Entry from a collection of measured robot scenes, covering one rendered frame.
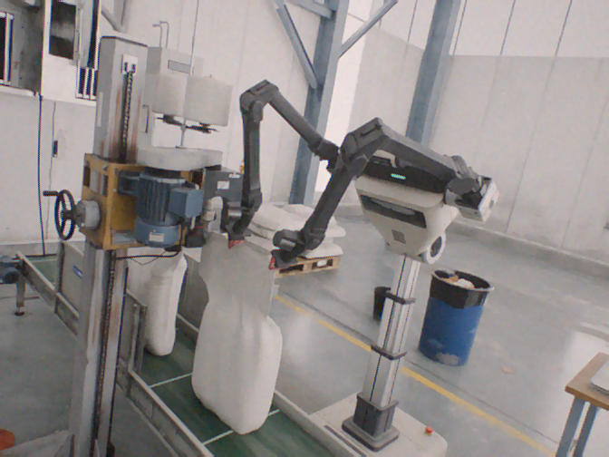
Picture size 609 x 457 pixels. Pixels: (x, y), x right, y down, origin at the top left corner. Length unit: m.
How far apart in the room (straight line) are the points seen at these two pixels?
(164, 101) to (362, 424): 1.63
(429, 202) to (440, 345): 2.23
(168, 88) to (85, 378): 1.17
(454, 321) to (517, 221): 6.12
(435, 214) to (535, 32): 8.57
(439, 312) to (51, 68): 3.40
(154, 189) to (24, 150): 2.94
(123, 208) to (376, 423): 1.41
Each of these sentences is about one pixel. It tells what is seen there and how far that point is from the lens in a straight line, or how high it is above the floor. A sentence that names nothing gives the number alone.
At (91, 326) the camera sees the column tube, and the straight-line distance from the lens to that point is 1.97.
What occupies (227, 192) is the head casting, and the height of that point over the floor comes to 1.25.
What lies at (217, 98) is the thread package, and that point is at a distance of 1.66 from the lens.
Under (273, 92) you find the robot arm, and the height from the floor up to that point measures 1.68.
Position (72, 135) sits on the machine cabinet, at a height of 1.15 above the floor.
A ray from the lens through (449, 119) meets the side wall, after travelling 10.35.
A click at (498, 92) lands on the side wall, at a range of 10.03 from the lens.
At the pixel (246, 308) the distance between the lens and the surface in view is 1.82.
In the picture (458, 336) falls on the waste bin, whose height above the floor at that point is 0.25.
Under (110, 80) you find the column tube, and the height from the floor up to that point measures 1.61.
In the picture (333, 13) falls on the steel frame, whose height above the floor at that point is 3.41.
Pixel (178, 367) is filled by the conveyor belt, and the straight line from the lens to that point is 2.34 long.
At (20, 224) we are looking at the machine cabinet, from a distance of 4.61.
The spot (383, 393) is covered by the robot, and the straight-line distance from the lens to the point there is 2.17.
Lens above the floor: 1.58
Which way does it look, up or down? 12 degrees down
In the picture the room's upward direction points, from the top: 10 degrees clockwise
